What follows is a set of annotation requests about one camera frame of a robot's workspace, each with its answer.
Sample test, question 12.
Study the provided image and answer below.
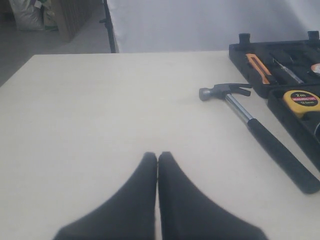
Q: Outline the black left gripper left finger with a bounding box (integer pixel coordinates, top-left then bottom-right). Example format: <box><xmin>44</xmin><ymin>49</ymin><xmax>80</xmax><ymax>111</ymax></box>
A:
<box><xmin>54</xmin><ymin>152</ymin><xmax>158</xmax><ymax>240</ymax></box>

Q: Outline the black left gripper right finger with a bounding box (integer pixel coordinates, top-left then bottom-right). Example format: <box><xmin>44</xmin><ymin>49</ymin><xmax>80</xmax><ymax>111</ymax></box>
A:
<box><xmin>158</xmin><ymin>151</ymin><xmax>267</xmax><ymax>240</ymax></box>

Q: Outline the claw hammer black grip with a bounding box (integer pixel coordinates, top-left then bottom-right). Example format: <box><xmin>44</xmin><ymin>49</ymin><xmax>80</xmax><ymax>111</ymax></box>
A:
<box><xmin>198</xmin><ymin>83</ymin><xmax>320</xmax><ymax>195</ymax></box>

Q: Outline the black plastic tool case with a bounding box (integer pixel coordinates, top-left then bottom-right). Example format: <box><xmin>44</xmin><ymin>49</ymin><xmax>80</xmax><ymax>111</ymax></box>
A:
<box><xmin>228</xmin><ymin>31</ymin><xmax>320</xmax><ymax>169</ymax></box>

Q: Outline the yellow measuring tape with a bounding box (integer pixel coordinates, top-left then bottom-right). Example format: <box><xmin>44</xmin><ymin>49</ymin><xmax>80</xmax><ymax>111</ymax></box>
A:
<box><xmin>282</xmin><ymin>90</ymin><xmax>320</xmax><ymax>119</ymax></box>

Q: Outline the orange utility knife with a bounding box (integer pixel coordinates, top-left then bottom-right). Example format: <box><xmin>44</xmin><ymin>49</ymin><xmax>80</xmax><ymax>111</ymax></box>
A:
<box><xmin>246</xmin><ymin>53</ymin><xmax>272</xmax><ymax>85</ymax></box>

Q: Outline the clear voltage tester screwdriver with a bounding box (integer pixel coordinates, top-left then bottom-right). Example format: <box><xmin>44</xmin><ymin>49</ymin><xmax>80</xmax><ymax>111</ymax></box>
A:
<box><xmin>273</xmin><ymin>57</ymin><xmax>305</xmax><ymax>84</ymax></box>

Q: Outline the white backdrop cloth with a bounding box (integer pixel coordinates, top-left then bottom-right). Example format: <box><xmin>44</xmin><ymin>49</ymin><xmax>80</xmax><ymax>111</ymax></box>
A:
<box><xmin>107</xmin><ymin>0</ymin><xmax>320</xmax><ymax>53</ymax></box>

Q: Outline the black backdrop stand pole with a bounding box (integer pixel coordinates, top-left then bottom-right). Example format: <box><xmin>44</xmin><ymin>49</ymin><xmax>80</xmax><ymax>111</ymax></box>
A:
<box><xmin>99</xmin><ymin>0</ymin><xmax>117</xmax><ymax>54</ymax></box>

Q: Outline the cardboard box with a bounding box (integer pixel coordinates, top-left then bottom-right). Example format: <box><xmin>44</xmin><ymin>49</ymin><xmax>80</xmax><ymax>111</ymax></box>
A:
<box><xmin>40</xmin><ymin>0</ymin><xmax>102</xmax><ymax>42</ymax></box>

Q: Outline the white sack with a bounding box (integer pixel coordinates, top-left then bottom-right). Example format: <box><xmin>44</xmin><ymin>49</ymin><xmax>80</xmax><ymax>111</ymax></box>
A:
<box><xmin>9</xmin><ymin>0</ymin><xmax>44</xmax><ymax>31</ymax></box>

